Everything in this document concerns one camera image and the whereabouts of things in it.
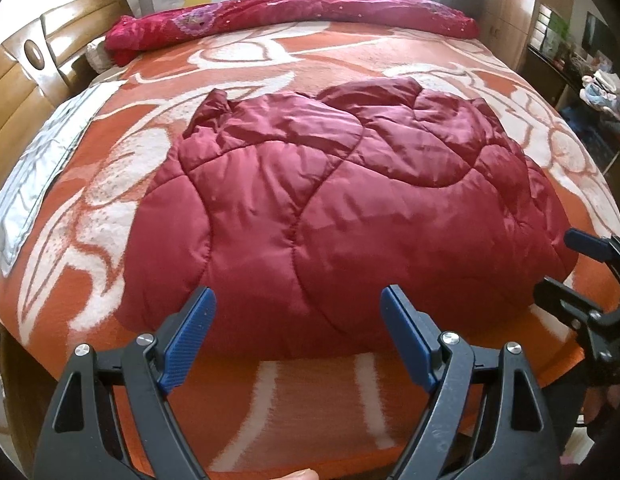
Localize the person's right hand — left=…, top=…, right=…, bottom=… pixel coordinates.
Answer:
left=584, top=386, right=620, bottom=443

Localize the pile of clothes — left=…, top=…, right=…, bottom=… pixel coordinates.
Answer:
left=578, top=69, right=620, bottom=113

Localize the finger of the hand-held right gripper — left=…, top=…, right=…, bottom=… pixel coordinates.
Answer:
left=532, top=276, right=620, bottom=346
left=564, top=227, right=620, bottom=291

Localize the wooden wardrobe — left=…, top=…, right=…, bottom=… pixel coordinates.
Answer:
left=476, top=0, right=576, bottom=78

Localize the red padded jacket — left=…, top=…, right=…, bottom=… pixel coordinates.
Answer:
left=122, top=77, right=581, bottom=362

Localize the white pillow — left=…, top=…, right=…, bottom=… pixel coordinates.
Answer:
left=85, top=37, right=117, bottom=74

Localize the dark desk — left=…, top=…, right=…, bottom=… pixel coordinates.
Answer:
left=526, top=42, right=620, bottom=178

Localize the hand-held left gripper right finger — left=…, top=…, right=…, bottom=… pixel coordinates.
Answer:
left=380, top=285, right=563, bottom=480

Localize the grey patterned sheet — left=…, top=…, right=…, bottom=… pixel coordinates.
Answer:
left=0, top=82, right=124, bottom=277

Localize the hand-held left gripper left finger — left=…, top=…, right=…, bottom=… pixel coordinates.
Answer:
left=34, top=286, right=218, bottom=480

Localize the orange floral blanket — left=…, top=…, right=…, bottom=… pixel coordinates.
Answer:
left=0, top=20, right=620, bottom=480

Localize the wooden headboard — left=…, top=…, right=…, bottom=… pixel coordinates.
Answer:
left=0, top=0, right=134, bottom=202

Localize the red rolled quilt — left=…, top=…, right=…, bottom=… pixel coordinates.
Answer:
left=105, top=0, right=479, bottom=67

